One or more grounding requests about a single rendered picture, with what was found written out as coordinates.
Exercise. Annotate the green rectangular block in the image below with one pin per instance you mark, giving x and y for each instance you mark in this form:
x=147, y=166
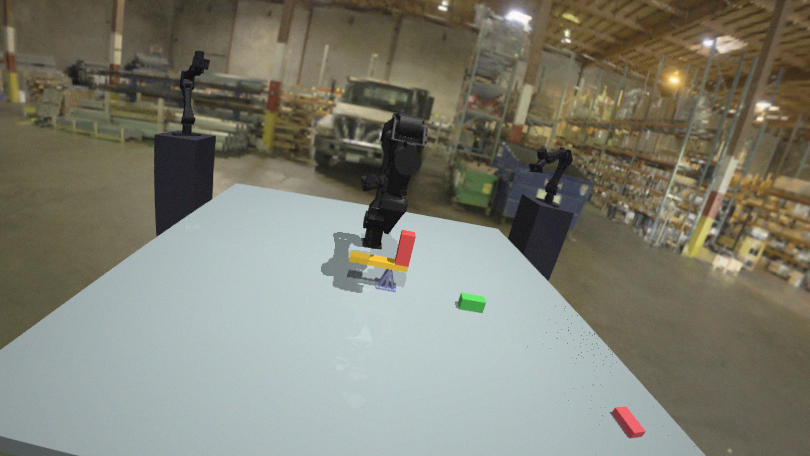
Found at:
x=470, y=302

